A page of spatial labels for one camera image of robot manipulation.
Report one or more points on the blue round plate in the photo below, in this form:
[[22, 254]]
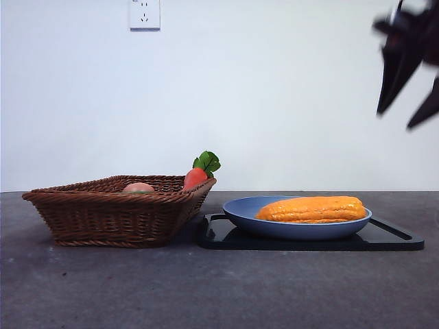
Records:
[[295, 231]]

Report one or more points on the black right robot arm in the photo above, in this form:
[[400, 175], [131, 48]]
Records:
[[418, 31]]

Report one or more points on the orange carrot with green leaves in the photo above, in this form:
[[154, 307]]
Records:
[[195, 178]]

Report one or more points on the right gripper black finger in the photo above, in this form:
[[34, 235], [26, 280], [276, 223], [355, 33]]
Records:
[[428, 108], [392, 72]]

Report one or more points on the yellow corn cob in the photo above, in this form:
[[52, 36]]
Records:
[[308, 209]]

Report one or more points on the brown wicker basket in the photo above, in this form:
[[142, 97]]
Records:
[[103, 219]]

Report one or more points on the white wall socket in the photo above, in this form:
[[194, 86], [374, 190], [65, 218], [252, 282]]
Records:
[[145, 15]]

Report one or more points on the pale pink egg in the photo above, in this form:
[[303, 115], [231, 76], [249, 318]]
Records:
[[139, 187]]

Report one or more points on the black rectangular tray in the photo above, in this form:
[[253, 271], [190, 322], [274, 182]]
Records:
[[384, 243]]

